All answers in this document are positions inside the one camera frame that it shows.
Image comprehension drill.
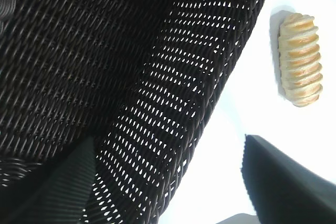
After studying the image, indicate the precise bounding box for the dark brown wicker basket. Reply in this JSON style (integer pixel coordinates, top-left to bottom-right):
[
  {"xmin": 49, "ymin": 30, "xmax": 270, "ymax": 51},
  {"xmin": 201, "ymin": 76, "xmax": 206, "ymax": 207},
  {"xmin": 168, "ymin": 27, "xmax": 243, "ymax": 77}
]
[{"xmin": 0, "ymin": 0, "xmax": 271, "ymax": 224}]

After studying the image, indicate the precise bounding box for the long striped twisted bread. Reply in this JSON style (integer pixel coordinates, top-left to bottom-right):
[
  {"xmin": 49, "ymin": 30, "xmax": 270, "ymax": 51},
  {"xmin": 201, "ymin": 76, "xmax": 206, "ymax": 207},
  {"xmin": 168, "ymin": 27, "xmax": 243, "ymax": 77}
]
[{"xmin": 277, "ymin": 12, "xmax": 323, "ymax": 108}]

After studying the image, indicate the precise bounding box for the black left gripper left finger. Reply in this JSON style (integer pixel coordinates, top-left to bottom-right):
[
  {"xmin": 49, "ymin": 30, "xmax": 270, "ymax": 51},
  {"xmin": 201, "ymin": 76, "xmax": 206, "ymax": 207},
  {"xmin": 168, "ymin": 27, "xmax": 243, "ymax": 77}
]
[{"xmin": 23, "ymin": 136, "xmax": 98, "ymax": 224}]

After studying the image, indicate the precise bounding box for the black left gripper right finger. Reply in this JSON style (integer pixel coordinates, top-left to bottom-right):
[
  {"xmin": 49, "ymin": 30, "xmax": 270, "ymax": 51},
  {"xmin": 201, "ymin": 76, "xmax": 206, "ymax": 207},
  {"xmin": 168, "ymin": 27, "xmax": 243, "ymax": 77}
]
[{"xmin": 240, "ymin": 134, "xmax": 336, "ymax": 224}]

